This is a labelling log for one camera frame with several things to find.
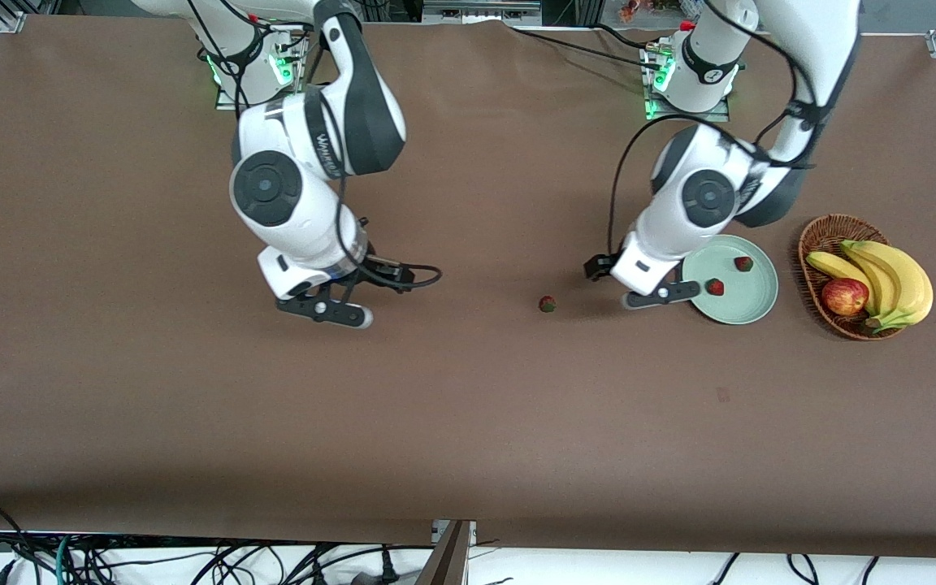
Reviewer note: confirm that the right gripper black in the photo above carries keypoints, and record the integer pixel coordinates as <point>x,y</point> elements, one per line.
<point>376,272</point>

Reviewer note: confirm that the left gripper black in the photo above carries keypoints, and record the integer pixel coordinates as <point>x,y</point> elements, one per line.
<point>598,266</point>

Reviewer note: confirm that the red strawberry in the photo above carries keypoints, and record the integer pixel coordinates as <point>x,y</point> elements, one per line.
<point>714,286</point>
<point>547,304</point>
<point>743,263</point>

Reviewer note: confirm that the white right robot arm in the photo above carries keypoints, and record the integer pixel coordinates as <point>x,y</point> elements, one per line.
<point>289,203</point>

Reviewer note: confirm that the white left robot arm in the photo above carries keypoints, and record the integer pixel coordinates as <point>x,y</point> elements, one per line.
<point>704,199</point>

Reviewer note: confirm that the pale green round plate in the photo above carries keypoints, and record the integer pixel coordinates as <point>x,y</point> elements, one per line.
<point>748,301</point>

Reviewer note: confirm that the brown wicker basket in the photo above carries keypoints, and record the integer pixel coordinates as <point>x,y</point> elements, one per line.
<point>821,236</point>

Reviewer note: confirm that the red yellow apple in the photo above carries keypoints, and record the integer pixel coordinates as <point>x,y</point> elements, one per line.
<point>845,296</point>

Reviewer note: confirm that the red orange small objects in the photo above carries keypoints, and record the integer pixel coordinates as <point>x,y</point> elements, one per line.
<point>630,10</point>

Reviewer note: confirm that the grey electronics box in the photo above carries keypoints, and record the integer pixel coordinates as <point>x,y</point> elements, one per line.
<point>480,10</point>

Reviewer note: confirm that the black power plug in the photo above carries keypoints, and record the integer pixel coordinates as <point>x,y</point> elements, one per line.
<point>387,566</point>

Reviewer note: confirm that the yellow banana bunch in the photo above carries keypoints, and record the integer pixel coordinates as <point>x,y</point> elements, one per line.
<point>907,280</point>

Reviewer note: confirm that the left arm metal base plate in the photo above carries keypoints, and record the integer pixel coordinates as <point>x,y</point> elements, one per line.
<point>653,112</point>

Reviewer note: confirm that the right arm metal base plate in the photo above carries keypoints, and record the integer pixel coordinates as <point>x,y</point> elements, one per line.
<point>283,69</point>

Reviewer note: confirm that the brown metal table post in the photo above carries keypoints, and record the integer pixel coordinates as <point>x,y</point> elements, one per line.
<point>448,561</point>

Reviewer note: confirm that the aluminium frame corner bracket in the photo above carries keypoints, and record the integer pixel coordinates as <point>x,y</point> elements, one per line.
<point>9,16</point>

